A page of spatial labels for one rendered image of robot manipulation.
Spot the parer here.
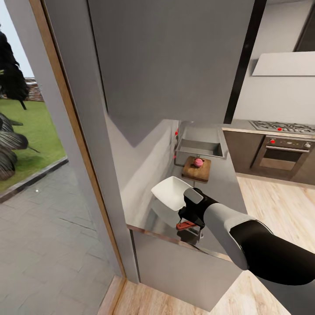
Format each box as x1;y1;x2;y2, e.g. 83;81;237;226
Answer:
176;221;196;230

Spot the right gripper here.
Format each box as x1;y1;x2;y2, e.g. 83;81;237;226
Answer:
179;205;205;230

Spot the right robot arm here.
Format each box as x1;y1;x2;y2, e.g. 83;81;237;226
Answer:
179;187;315;315

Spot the cutting board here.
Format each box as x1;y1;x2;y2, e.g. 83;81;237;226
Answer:
182;156;211;182

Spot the vidalia onion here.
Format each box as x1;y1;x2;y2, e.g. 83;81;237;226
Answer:
194;158;203;167

